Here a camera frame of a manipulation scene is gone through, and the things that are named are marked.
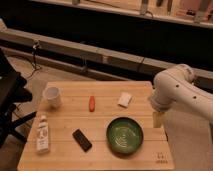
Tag white cup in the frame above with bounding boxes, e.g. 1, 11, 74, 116
42, 87, 62, 108

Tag black cable on floor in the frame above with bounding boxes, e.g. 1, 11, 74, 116
26, 40, 42, 80

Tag green bowl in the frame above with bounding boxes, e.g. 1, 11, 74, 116
106, 117, 144, 155

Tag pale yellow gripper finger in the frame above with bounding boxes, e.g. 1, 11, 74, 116
153, 111, 164, 128

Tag black chair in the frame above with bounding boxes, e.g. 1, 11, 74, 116
0, 48, 36, 148

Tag white bottle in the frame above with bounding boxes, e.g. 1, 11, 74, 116
36, 115, 50, 154

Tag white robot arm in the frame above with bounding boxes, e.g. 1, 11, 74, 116
149, 64, 213, 128

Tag orange carrot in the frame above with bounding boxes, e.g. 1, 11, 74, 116
89, 96, 95, 112

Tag white sponge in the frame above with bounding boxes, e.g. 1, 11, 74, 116
118, 92, 132, 107

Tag black eraser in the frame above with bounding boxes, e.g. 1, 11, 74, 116
73, 129, 92, 152

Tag wooden table board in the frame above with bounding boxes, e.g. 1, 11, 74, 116
18, 81, 174, 171

